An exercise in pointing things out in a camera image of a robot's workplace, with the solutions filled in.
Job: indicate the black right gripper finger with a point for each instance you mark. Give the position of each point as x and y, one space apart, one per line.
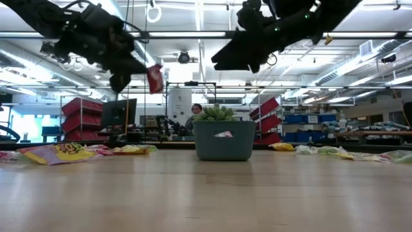
244 54

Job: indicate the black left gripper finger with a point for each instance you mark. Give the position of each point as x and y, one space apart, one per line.
128 66

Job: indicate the black background robot arm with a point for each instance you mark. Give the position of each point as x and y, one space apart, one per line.
170 124

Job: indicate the black overhead crossbar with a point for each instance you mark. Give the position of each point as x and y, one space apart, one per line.
231 34

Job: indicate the black background monitor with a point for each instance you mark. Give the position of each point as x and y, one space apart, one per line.
119 112

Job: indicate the yellow hanging tag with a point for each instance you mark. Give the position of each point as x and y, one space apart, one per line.
328 40

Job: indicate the upright red bin rack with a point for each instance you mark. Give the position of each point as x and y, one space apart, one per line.
82 111

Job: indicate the artificial succulent plant in pot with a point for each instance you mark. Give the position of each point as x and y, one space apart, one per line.
215 114

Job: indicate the tilted red bin rack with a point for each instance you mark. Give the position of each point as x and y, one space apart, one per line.
267 124

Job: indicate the person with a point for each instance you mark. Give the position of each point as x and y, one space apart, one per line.
196 109

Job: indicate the blue storage bins shelf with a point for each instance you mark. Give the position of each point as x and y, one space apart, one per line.
299 119

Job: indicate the white ceiling air vent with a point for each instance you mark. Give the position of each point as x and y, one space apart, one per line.
366 48

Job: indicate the blue-grey plastic bin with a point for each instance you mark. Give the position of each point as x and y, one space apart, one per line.
206 145

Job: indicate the black ceiling speaker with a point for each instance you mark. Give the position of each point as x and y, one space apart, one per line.
389 59

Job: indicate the white bottle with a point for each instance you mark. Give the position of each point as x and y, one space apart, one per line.
342 124

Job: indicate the wooden workbench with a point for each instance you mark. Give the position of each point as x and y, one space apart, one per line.
380 132

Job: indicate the round black ceiling camera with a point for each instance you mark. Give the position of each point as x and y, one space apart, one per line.
184 58

